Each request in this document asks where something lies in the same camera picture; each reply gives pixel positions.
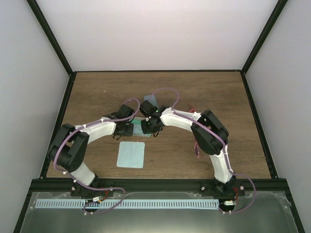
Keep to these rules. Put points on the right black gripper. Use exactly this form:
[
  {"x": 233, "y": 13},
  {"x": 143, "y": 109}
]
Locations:
[{"x": 146, "y": 130}]

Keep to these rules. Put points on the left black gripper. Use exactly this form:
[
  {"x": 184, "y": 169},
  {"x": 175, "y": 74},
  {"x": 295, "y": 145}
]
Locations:
[{"x": 129, "y": 133}]

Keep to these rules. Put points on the green glasses case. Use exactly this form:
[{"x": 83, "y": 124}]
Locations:
[{"x": 140, "y": 119}]

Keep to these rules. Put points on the pink sunglasses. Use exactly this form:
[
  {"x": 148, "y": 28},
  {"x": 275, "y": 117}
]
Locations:
[{"x": 197, "y": 152}]

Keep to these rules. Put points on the light blue cloth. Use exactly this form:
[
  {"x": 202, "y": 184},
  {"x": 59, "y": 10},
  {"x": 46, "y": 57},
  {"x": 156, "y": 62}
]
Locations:
[
  {"x": 131, "y": 155},
  {"x": 137, "y": 129}
]

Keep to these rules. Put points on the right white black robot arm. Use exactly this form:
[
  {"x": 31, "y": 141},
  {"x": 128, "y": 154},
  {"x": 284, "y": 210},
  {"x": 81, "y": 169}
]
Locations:
[{"x": 210, "y": 135}]

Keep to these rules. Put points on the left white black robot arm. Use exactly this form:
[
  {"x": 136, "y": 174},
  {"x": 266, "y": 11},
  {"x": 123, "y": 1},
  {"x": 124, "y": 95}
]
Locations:
[{"x": 68, "y": 148}]

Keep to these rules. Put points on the red sunglasses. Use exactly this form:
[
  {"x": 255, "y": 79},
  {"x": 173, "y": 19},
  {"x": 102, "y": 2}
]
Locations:
[{"x": 191, "y": 108}]

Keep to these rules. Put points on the closed blue-grey glasses case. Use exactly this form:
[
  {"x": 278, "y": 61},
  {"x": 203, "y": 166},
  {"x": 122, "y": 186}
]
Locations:
[{"x": 151, "y": 99}]

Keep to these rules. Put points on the black aluminium frame rail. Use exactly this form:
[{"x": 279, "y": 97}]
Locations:
[{"x": 206, "y": 186}]

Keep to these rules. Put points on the light blue slotted cable duct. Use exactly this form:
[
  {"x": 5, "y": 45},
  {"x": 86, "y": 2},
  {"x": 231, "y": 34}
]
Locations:
[{"x": 204, "y": 204}]

